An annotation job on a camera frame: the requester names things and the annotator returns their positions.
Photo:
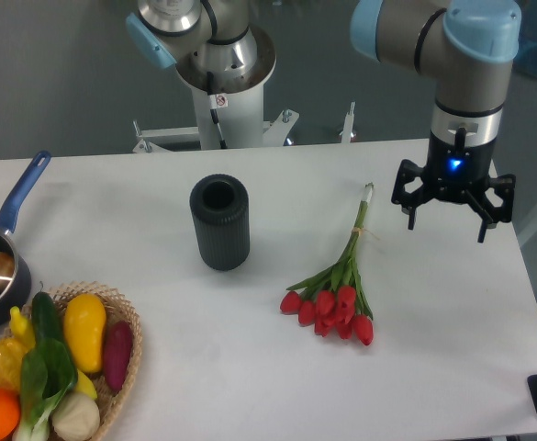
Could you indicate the yellow squash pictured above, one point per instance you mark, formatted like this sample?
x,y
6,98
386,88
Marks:
x,y
84,325

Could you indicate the blue handled saucepan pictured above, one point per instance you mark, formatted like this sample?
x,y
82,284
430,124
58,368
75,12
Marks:
x,y
15,277

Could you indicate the small yellow pepper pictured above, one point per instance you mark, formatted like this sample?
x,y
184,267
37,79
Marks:
x,y
21,328

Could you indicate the green bok choy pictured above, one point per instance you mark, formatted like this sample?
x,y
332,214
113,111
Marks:
x,y
47,374

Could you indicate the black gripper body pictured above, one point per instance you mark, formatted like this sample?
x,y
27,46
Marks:
x,y
454,170

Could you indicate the purple sweet potato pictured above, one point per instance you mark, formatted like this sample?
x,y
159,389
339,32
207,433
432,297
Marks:
x,y
116,354

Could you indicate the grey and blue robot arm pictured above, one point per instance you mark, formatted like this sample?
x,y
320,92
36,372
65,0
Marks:
x,y
466,47

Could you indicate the woven wicker basket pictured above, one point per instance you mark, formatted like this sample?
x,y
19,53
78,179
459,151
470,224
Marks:
x,y
118,308

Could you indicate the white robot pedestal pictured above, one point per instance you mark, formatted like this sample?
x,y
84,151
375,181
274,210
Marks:
x,y
231,115

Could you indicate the dark green cucumber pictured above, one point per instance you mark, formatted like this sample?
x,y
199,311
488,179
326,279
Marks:
x,y
46,321

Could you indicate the dark grey ribbed vase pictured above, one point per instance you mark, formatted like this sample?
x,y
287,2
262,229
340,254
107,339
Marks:
x,y
219,206

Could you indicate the yellow bell pepper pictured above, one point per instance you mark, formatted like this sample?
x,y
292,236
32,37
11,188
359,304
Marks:
x,y
12,352

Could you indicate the red tulip bouquet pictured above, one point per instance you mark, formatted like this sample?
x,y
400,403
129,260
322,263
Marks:
x,y
333,300

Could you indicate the beige garlic bulb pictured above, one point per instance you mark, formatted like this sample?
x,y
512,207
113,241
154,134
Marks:
x,y
76,418

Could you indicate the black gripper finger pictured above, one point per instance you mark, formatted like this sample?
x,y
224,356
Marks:
x,y
412,189
492,199

